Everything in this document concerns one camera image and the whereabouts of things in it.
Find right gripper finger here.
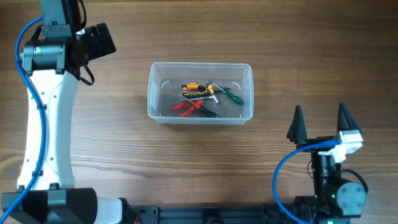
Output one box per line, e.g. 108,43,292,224
337,102,361,133
286,105,308,145

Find green handled screwdriver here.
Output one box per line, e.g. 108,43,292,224
210,81,244,105

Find silver L-shaped socket wrench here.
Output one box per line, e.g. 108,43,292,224
182,95,220,105

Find red black screwdriver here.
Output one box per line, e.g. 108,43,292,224
179,100,219,118

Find red handled snips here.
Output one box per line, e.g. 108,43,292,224
172,100,204,117

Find orange black long-nose pliers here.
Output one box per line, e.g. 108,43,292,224
181,82,230,99

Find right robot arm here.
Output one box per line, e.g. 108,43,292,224
287,103,369,223

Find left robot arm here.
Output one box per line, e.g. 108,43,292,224
1,0,129,223

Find clear plastic container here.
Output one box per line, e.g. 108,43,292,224
147,62,254,125

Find right blue cable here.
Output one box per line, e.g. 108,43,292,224
272,139,341,224

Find blue cable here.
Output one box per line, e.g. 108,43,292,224
272,139,341,224
0,16,47,224

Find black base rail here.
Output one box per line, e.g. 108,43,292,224
130,204,296,224

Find left blue cable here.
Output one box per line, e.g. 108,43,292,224
0,16,47,224

